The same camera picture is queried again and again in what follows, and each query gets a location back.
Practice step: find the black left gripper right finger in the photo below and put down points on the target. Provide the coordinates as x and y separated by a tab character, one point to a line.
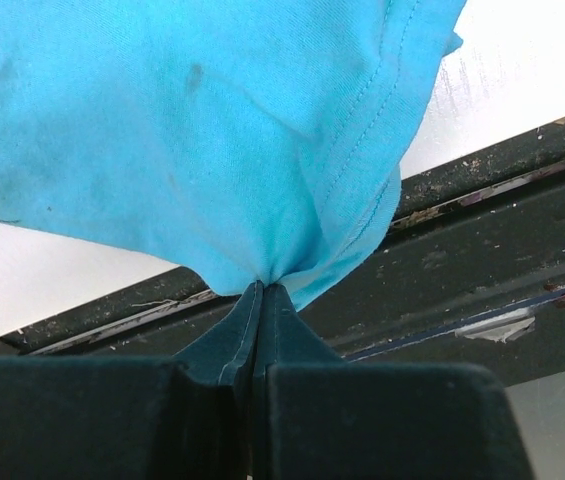
318	416

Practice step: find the cyan t shirt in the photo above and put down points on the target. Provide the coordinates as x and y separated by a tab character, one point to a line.
249	141

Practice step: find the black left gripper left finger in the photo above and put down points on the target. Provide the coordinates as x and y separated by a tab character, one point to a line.
132	417

